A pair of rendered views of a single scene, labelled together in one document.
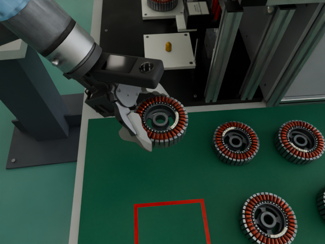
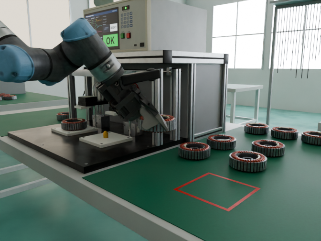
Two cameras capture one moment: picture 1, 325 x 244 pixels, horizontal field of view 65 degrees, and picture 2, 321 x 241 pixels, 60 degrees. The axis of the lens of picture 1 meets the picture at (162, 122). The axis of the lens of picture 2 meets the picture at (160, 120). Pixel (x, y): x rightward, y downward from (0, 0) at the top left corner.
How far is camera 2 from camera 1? 0.69 m
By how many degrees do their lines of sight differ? 57
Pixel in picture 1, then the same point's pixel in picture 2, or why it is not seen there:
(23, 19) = (96, 38)
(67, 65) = (114, 67)
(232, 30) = (161, 80)
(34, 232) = not seen: outside the picture
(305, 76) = (197, 114)
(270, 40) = (176, 87)
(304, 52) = (192, 93)
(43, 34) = (104, 47)
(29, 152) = not seen: outside the picture
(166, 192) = (185, 178)
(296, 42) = (187, 88)
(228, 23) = not seen: hidden behind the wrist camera
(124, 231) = (185, 199)
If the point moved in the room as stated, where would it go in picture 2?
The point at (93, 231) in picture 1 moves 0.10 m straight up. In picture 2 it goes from (164, 208) to (165, 166)
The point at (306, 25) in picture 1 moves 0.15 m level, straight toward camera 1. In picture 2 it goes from (187, 77) to (197, 79)
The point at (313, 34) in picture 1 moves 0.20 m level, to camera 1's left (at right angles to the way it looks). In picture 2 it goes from (191, 81) to (153, 82)
